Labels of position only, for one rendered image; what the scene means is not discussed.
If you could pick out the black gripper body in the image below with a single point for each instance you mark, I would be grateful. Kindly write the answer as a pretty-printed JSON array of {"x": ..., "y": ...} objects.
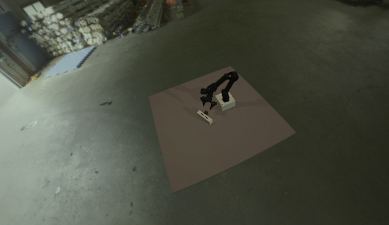
[{"x": 212, "y": 103}]

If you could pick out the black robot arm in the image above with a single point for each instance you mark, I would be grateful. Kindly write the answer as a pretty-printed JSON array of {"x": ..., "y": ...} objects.
[{"x": 213, "y": 87}]

